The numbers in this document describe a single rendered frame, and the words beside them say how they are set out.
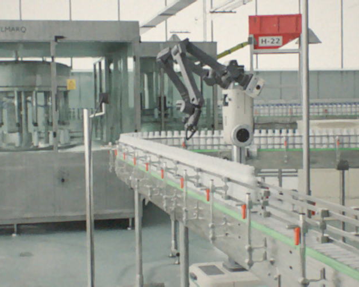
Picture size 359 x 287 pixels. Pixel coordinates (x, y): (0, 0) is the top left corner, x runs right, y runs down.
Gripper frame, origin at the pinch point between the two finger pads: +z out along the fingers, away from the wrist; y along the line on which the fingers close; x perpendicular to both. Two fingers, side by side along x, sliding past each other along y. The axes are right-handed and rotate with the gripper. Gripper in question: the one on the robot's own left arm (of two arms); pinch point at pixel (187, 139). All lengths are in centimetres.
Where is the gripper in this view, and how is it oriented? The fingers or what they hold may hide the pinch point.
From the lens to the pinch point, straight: 439.0
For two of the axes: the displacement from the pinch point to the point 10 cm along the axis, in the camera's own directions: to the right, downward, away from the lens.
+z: -3.3, 9.4, -0.4
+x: 9.2, 3.4, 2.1
